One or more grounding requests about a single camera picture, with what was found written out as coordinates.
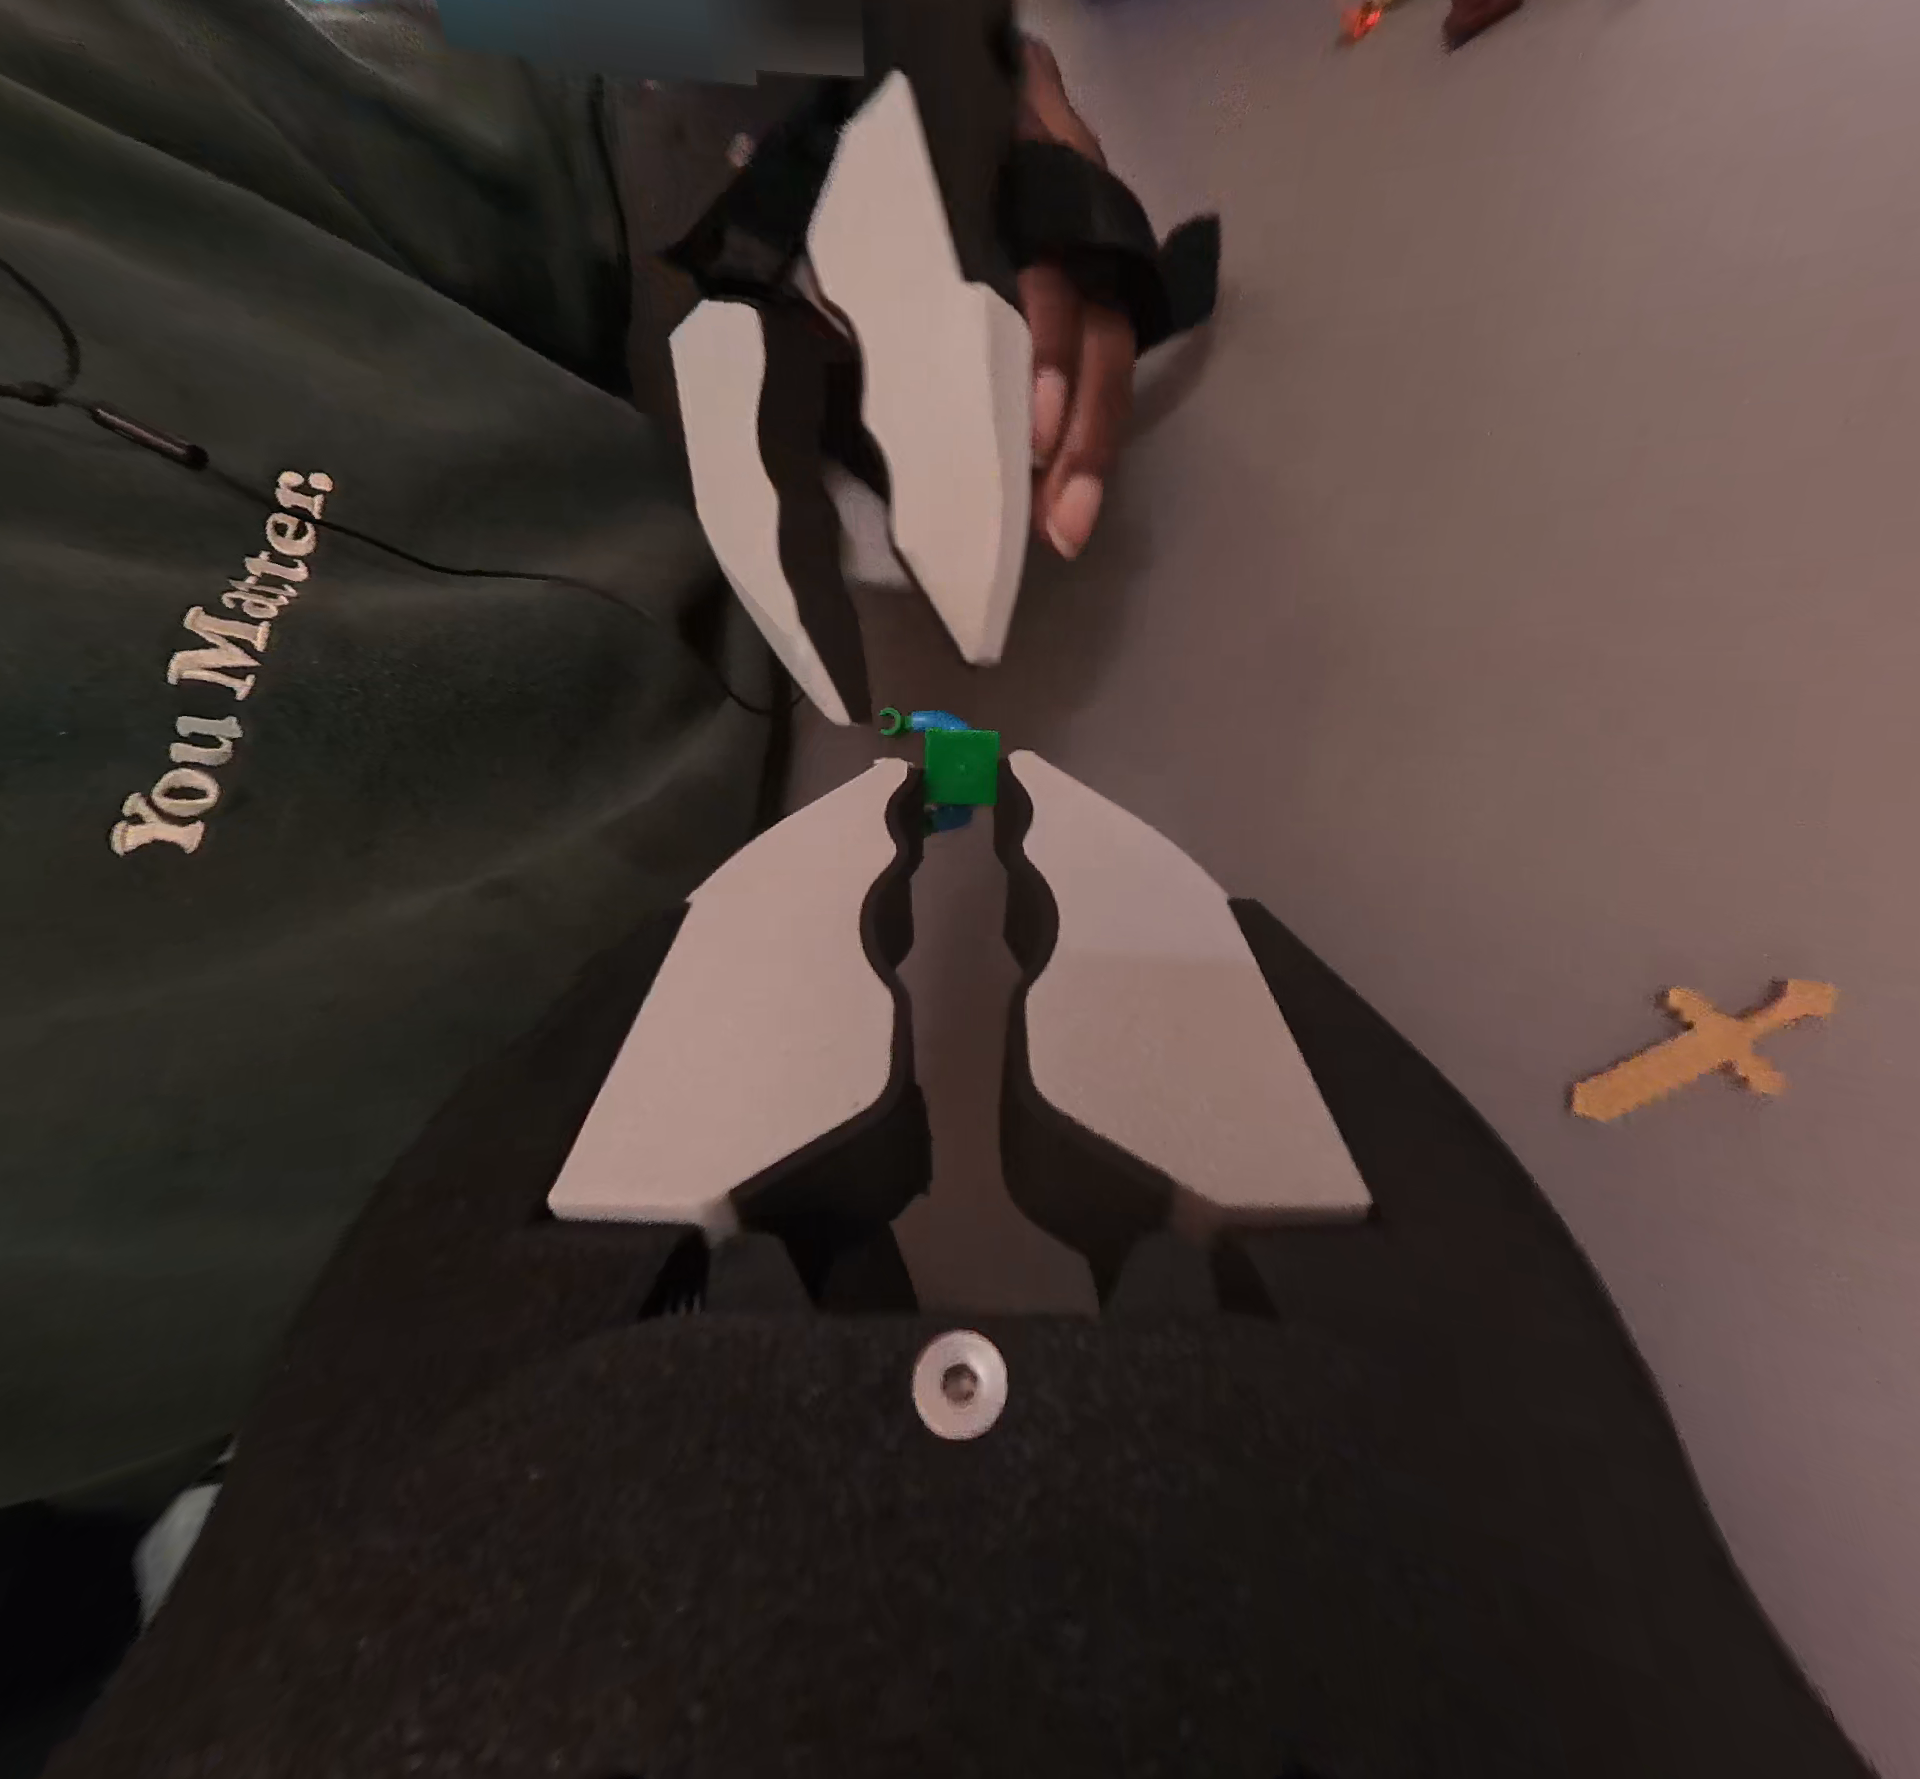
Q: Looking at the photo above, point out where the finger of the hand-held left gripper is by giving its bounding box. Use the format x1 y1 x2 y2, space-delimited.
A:
667 294 872 728
802 69 1037 669

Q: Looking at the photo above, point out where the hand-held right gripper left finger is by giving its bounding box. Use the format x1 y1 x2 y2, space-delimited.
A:
547 759 935 1313

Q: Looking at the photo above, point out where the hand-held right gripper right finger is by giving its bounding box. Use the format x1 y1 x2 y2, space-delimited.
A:
994 751 1375 1308

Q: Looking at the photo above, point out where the blue toy figure torso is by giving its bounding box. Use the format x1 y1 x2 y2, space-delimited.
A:
878 704 977 837

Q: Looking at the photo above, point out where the gold toy sword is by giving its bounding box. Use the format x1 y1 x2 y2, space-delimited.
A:
1570 976 1840 1126

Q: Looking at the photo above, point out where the grey desk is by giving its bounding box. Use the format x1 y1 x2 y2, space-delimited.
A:
136 0 1920 1779

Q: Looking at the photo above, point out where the person's left hand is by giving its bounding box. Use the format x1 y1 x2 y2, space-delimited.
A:
1008 39 1142 561

